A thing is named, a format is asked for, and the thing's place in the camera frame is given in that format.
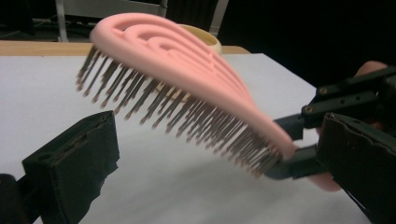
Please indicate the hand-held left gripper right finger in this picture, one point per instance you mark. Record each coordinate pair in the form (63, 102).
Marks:
(361, 161)

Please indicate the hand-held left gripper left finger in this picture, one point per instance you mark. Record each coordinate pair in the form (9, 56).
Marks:
(71, 158)

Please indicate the cream ribbed round holder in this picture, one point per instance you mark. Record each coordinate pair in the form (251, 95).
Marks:
(208, 39)

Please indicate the pink hairbrush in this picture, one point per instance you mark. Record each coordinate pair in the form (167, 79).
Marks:
(174, 53)

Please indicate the wooden table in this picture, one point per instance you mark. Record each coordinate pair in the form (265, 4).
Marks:
(37, 48)

